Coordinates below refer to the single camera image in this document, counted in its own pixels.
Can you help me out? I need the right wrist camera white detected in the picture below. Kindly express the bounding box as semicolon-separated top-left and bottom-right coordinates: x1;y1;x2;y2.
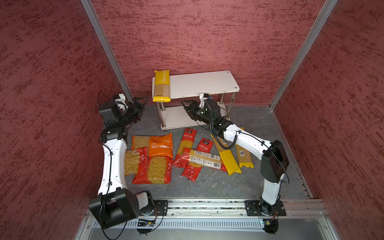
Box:
199;93;210;109

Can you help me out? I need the red spaghetti bag right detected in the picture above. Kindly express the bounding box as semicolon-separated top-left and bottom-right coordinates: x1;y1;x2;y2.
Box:
181;138;214;182

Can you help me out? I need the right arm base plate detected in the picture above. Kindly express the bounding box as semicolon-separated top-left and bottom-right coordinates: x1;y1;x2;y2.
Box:
245;200;287;217

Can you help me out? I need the corner aluminium post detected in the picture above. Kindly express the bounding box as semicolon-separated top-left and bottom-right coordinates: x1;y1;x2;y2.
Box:
81;0;134;102
269;0;338;112

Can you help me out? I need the left corner aluminium post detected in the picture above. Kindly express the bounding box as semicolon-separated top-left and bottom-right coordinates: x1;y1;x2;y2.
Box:
81;0;134;102

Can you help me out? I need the yellow spaghetti bag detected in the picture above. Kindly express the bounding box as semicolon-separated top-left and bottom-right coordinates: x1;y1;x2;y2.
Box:
236;141;254;169
211;135;242;176
153;70;171;103

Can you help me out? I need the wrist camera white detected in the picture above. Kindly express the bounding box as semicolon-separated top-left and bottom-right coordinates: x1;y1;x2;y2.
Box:
113;94;126;105
199;93;210;109

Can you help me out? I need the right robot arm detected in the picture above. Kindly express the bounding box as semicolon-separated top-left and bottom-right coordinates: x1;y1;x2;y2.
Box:
181;98;290;216

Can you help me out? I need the red spaghetti bag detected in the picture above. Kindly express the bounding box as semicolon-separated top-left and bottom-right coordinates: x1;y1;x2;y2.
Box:
181;138;214;182
173;128;197;169

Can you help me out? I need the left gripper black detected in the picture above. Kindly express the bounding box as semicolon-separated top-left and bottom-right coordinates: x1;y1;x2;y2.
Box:
119;96;150;125

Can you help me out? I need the red macaroni bag small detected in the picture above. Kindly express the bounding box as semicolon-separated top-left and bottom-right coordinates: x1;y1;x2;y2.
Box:
124;147;148;176

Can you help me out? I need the white two-tier shelf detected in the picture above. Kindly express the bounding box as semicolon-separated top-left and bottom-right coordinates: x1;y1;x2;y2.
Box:
157;70;240;130

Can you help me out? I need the orange pastatime macaroni bag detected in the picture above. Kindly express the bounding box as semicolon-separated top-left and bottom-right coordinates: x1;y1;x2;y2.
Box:
132;133;174;159

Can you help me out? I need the red spaghetti bag left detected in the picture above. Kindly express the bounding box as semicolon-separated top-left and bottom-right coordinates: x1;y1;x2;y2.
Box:
173;128;197;169

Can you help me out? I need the red macaroni bag large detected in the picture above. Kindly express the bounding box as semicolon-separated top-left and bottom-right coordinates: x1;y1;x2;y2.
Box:
132;156;173;185

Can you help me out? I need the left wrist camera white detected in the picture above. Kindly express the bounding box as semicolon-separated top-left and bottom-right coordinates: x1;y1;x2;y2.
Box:
113;94;126;105

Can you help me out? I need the clear labelled spaghetti bag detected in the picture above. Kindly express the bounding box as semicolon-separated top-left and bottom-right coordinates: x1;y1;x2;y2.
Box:
182;149;227;172

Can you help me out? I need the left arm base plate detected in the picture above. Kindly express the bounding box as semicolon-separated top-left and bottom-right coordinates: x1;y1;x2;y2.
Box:
140;200;169;216

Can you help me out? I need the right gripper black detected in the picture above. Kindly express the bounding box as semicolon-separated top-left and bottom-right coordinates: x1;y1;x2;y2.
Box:
181;99;214;126

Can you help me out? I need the aluminium rail front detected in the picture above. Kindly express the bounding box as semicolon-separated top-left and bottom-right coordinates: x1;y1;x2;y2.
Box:
83;197;329;219

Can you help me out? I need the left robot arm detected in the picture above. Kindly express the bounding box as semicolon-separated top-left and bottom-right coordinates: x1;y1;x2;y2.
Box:
89;96;155;230

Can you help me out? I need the right corner aluminium post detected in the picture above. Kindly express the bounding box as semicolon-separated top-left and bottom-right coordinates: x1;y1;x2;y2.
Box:
269;0;338;112

